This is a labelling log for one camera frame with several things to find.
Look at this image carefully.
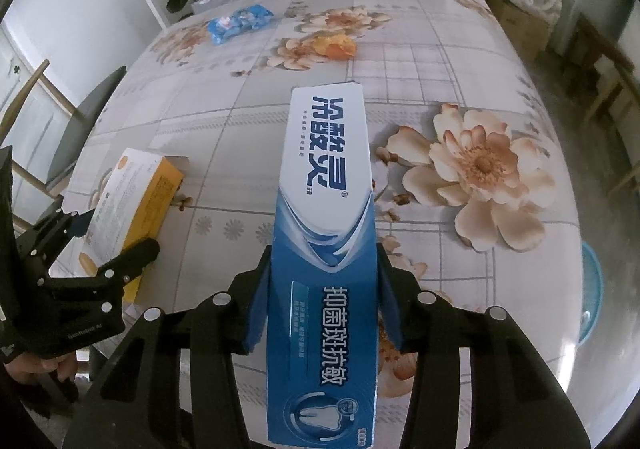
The white panelled door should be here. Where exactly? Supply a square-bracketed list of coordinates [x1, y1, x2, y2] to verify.
[0, 24, 56, 210]

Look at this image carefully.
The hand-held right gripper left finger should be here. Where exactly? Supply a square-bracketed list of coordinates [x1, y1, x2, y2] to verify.
[62, 246, 273, 449]

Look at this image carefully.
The small blue candy packet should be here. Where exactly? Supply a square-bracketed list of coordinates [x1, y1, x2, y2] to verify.
[207, 4, 275, 44]

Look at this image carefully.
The brown cardboard box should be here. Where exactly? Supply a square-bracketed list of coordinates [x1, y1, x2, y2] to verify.
[487, 0, 556, 62]

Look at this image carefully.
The orange wrapped snack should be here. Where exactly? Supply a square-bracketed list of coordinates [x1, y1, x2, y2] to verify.
[312, 31, 357, 58]

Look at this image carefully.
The person's left hand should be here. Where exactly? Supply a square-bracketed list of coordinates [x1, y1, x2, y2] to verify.
[5, 355, 78, 385]

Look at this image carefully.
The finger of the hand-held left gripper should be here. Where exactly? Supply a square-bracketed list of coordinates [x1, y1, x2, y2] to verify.
[37, 238, 161, 290]
[17, 209, 98, 262]

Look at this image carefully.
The wooden chair with dark cushion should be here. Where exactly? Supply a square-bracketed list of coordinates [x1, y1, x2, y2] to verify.
[0, 59, 128, 210]
[582, 69, 640, 194]

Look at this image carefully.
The blue toothpaste box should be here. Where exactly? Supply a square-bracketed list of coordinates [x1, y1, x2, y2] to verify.
[266, 81, 378, 447]

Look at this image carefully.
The orange cardboard box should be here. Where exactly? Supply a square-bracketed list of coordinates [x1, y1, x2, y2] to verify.
[80, 147, 190, 302]

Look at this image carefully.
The dark wooden stool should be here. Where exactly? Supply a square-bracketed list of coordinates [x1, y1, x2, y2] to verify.
[560, 11, 636, 100]

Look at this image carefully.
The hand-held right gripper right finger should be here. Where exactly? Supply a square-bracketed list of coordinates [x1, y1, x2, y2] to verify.
[375, 239, 591, 449]

